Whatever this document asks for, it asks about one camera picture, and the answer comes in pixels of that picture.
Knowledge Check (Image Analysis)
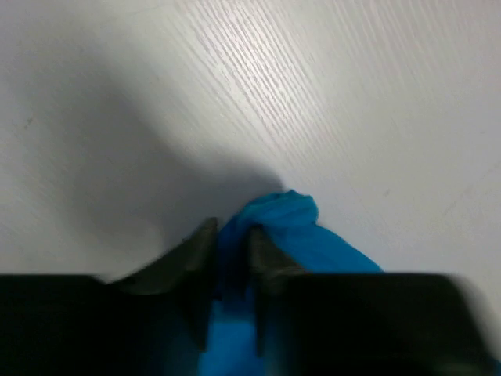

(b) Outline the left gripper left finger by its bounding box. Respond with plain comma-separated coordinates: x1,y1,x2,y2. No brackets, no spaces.
1,218,218,375

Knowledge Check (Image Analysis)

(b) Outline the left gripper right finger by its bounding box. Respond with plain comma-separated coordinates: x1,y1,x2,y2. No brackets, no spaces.
247,227,497,375

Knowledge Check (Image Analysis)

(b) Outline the blue t-shirt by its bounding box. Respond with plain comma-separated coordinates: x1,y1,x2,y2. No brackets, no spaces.
198,190,381,376

